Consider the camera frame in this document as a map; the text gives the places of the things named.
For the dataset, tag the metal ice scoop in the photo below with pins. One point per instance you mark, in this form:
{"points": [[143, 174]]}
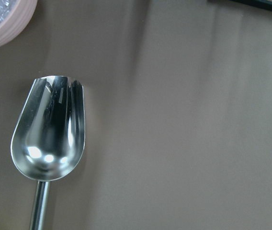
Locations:
{"points": [[49, 138]]}

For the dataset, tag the pink bowl of ice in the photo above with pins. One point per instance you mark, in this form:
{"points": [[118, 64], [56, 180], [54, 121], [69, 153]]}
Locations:
{"points": [[14, 17]]}

